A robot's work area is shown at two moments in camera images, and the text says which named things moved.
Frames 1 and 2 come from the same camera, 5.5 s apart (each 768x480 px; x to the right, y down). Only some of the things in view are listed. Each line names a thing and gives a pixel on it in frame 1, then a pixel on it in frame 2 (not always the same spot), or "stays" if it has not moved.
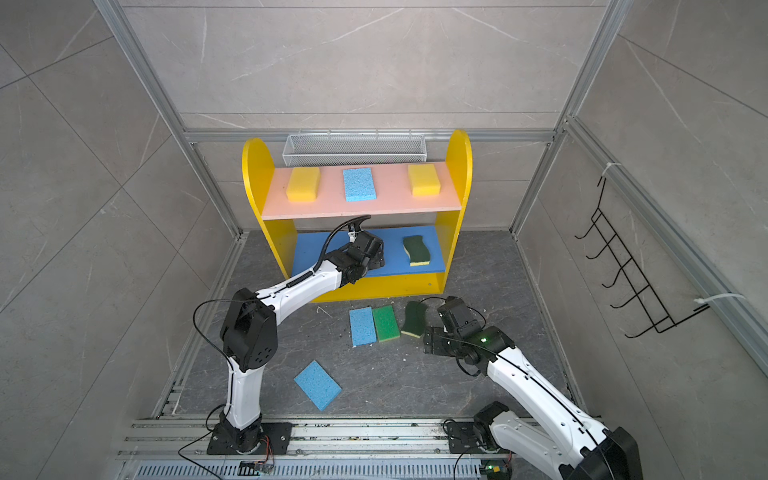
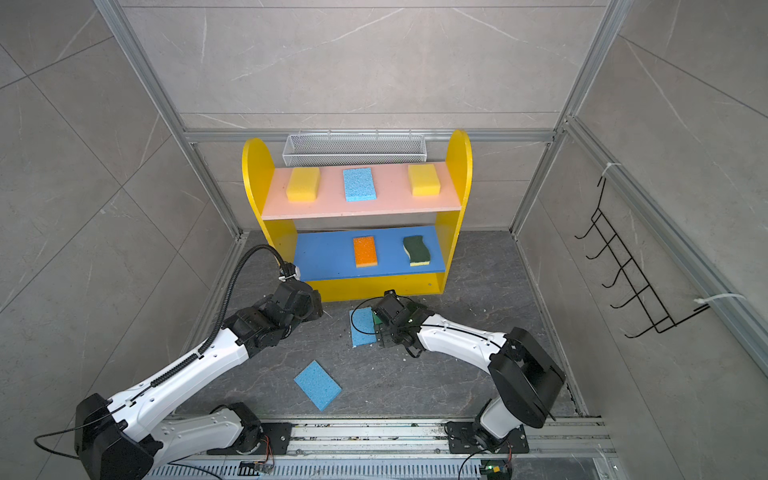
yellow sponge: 424,180 stays
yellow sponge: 303,184 stays
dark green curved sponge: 416,250 stays
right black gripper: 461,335 → 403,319
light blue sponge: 359,184 stays
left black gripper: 379,257 → 314,304
